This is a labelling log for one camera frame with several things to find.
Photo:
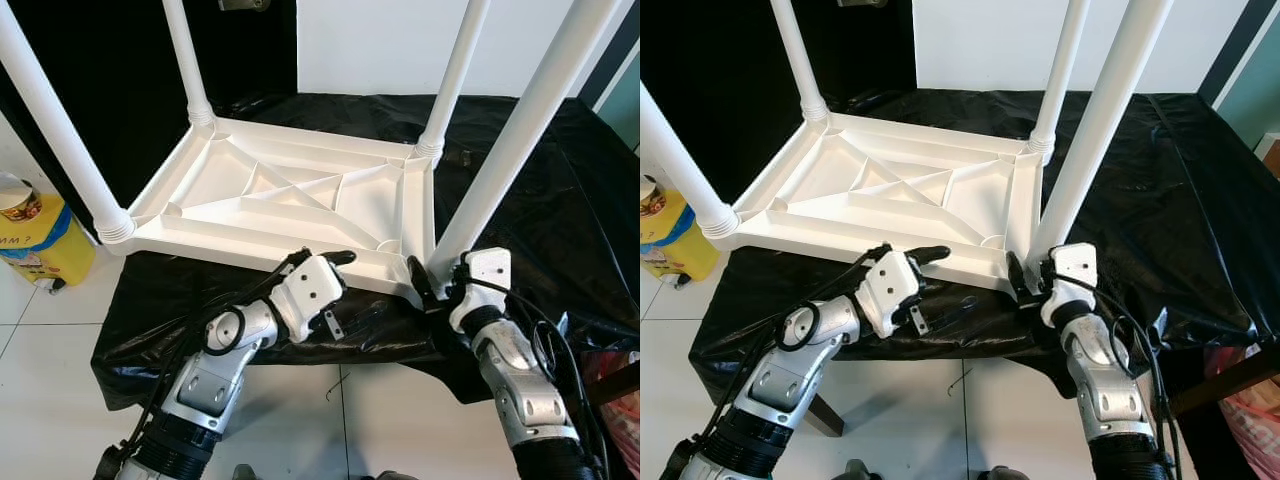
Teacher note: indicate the white plastic table leg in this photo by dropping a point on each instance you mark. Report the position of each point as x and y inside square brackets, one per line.
[1062, 70]
[520, 130]
[798, 60]
[455, 70]
[185, 60]
[680, 165]
[1105, 120]
[55, 120]

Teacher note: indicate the brown wooden table leg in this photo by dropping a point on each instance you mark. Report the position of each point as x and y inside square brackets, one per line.
[825, 415]
[1225, 380]
[615, 383]

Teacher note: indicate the black plastic cover sheet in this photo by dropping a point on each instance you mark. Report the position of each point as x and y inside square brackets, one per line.
[560, 200]
[1200, 200]

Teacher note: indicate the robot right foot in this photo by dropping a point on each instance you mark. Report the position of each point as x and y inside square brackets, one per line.
[1007, 473]
[397, 476]

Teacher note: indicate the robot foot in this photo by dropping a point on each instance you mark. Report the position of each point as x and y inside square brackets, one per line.
[243, 473]
[857, 471]
[397, 476]
[1007, 473]

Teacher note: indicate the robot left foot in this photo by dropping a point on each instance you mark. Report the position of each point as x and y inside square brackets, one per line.
[243, 473]
[857, 471]

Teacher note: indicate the pink plastic bag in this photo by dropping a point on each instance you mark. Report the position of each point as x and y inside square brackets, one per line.
[625, 430]
[1250, 430]

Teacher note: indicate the printed paper cup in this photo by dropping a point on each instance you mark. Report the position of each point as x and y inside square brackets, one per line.
[652, 198]
[20, 198]

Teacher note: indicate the yellow carton box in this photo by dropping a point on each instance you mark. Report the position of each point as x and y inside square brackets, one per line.
[50, 250]
[685, 245]

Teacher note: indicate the black door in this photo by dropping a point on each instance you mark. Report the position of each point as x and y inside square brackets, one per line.
[110, 60]
[720, 50]

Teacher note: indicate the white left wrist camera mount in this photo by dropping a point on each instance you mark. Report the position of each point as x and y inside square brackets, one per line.
[890, 285]
[312, 290]

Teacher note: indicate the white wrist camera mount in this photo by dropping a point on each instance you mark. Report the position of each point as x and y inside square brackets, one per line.
[488, 270]
[1072, 265]
[890, 285]
[312, 290]

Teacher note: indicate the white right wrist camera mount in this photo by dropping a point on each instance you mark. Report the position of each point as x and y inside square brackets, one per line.
[488, 270]
[1072, 265]

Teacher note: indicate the dark grey frame post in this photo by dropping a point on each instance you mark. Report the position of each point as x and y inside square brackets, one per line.
[610, 50]
[1235, 50]

